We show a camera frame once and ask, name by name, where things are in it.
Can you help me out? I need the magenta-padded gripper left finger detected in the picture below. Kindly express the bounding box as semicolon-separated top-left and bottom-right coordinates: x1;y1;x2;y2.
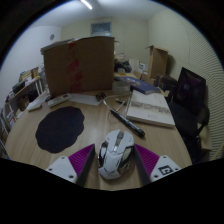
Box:
45;143;97;188

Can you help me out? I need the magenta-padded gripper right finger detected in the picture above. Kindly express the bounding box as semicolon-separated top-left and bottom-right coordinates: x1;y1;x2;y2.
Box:
133;143;182;187

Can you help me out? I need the white and black computer mouse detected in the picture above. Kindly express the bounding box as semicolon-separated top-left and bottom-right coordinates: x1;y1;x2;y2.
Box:
97;129;136;181

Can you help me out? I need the black irregular mouse pad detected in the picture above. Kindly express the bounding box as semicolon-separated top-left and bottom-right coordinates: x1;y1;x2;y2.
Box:
35;106;86;154

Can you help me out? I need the black marker pen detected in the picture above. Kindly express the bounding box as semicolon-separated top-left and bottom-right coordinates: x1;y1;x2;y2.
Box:
110;109;146;138

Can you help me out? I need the white thick book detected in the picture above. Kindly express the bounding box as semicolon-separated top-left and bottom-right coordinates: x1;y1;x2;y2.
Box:
125;89;176;129

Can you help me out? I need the white remote control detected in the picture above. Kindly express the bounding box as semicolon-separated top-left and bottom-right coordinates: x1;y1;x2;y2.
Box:
47;93;72;108

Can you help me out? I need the small dark clip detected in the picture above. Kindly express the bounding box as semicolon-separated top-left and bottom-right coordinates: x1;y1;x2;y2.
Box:
95;92;107;102

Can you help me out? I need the small white flat case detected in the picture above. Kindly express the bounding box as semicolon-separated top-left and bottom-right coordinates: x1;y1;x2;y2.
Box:
26;101;43;113

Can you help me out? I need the black office chair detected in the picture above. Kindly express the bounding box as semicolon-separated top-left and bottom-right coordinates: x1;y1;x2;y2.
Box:
168;67;211;163

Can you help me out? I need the blue book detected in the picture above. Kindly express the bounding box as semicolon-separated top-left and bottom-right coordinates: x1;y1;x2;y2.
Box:
113;75;162;95

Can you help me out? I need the cluttered shelf unit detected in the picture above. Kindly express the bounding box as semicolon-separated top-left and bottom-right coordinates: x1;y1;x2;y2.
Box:
0;66;46;148

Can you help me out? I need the large brown cardboard box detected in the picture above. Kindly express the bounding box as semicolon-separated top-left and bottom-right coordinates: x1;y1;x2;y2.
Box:
42;35;116;98

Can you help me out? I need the open tall cardboard box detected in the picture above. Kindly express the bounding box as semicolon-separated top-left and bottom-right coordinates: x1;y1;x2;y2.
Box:
145;44;169;80

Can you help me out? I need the window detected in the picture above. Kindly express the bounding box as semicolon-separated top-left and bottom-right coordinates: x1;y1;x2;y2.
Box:
90;21;112;37

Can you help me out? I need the ceiling tube light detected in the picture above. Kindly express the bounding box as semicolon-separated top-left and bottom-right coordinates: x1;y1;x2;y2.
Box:
79;0;94;10

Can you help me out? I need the white cable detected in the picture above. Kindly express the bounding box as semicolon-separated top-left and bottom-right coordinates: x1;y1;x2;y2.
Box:
101;94;133;116

